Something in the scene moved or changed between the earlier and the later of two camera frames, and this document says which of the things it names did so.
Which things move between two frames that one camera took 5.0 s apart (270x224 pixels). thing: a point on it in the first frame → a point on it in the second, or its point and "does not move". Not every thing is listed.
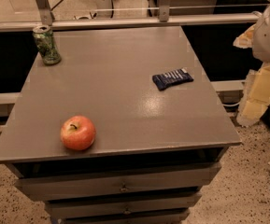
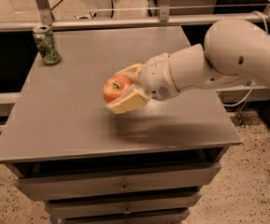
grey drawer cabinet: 153,149 does not move
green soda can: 45,41 does not move
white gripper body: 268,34 → 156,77
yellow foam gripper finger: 245,40 → 132,73
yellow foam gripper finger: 262,87 → 134,98
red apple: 78,133 → 115,86
